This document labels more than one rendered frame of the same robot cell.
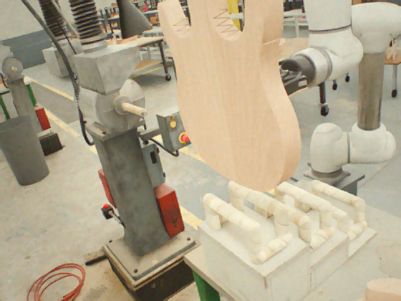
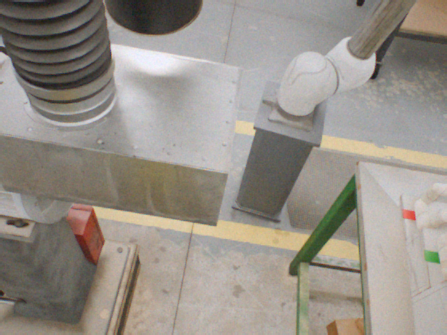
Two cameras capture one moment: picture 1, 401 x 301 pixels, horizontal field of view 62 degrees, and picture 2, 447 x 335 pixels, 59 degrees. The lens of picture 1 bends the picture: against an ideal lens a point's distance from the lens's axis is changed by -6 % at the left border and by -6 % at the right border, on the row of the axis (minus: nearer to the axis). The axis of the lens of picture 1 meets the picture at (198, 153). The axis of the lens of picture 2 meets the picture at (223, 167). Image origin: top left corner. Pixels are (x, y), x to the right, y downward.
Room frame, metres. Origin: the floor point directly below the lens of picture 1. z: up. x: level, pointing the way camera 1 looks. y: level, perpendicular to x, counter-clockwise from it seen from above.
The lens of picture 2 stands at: (1.13, 0.50, 1.90)
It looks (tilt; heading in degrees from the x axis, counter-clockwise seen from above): 56 degrees down; 299
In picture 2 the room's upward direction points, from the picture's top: 11 degrees clockwise
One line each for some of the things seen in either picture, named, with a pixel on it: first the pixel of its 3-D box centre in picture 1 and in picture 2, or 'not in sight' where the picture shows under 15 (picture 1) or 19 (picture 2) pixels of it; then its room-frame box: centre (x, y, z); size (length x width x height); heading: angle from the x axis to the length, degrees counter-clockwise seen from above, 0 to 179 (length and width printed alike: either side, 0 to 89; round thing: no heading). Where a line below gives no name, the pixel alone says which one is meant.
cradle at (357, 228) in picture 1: (354, 231); not in sight; (0.76, -0.41, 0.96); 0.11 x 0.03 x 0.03; 120
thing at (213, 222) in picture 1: (212, 214); not in sight; (0.74, 0.00, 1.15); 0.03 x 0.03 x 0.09
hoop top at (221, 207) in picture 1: (229, 212); not in sight; (0.67, -0.04, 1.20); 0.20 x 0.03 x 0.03; 29
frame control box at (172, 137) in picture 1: (167, 132); not in sight; (1.78, 0.14, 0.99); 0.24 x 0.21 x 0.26; 31
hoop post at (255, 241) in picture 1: (255, 244); not in sight; (0.59, -0.08, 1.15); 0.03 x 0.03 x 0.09
